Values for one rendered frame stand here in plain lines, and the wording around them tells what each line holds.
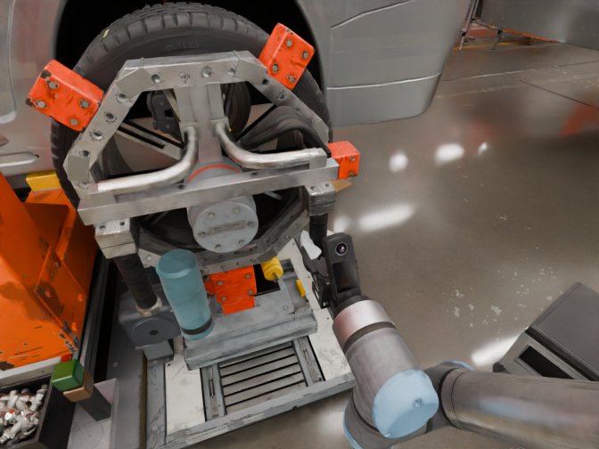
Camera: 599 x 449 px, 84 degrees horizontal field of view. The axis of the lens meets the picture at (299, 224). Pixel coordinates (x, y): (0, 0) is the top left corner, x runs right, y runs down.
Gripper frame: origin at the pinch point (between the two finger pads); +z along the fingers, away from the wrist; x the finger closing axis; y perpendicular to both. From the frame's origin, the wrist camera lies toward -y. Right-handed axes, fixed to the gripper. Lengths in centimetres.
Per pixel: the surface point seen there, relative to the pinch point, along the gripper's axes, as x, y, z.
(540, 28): 221, -1, 148
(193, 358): -35, 67, 20
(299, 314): 5, 66, 26
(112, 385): -51, 38, 2
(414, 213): 100, 83, 84
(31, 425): -61, 27, -8
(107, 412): -50, 35, -6
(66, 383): -52, 19, -7
